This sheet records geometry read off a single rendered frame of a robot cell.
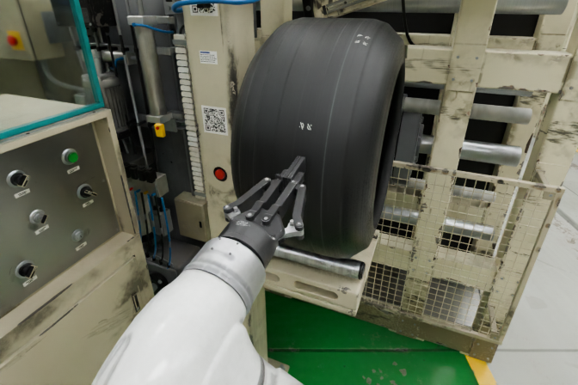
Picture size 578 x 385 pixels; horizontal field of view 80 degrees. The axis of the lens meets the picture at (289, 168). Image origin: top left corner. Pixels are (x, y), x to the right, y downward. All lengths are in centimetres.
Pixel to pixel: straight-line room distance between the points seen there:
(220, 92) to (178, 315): 64
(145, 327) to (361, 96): 47
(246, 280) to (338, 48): 46
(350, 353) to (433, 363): 38
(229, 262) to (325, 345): 151
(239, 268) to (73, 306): 68
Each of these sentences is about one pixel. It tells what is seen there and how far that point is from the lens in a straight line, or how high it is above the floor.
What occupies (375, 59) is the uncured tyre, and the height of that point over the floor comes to 141.
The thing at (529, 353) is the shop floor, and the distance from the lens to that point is 217.
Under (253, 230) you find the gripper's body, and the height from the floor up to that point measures 125.
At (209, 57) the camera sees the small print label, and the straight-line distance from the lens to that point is 90.
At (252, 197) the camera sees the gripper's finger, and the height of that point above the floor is 123.
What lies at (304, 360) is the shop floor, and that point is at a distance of 183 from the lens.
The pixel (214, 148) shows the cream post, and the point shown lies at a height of 114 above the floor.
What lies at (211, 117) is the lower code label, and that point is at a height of 123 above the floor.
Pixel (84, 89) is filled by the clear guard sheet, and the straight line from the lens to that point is 94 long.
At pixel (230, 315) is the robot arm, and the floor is 122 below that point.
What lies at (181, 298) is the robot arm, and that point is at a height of 125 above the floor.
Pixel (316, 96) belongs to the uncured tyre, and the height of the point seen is 135.
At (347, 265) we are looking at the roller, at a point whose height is 92.
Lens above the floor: 151
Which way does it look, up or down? 26 degrees down
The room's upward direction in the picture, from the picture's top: straight up
